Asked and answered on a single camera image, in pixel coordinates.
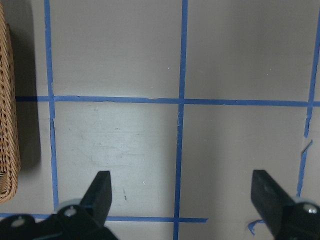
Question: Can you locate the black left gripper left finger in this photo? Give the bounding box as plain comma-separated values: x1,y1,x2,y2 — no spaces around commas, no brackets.
80,170,112,226

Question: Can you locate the brown wicker basket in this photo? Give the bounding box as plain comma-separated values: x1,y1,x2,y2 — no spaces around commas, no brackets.
0,5,21,204

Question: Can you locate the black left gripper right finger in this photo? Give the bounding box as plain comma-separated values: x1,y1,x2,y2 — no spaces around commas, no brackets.
250,169,294,235

